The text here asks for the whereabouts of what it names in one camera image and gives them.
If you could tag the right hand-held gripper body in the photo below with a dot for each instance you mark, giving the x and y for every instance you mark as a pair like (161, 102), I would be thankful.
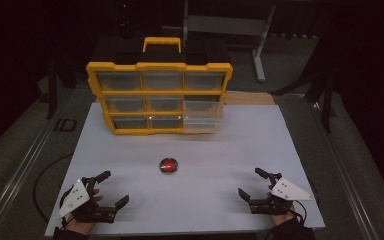
(288, 191)

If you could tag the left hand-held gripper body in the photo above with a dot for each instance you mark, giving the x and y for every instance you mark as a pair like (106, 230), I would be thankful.
(76, 198)

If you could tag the red round button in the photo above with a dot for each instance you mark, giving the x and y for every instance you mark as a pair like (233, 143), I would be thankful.
(168, 165)

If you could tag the clear plastic drawer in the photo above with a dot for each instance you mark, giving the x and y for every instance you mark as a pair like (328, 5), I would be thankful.
(202, 115)

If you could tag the person's left hand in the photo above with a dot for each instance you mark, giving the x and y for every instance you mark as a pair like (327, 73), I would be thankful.
(86, 218)

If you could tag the person's right hand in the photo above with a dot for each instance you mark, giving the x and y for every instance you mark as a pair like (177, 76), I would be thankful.
(281, 218)

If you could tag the wooden board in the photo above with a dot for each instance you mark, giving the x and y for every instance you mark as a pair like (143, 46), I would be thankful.
(250, 98)

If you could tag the black tripod stand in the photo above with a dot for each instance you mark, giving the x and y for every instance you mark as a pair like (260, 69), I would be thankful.
(51, 90)
(326, 100)

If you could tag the yellow and black drawer organizer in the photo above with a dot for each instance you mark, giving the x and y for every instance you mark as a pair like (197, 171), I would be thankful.
(161, 92)

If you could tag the grey metal stand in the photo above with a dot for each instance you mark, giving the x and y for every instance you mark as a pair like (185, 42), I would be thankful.
(260, 43)

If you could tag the metal table rail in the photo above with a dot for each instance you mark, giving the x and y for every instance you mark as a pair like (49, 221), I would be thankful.
(23, 166)
(343, 173)

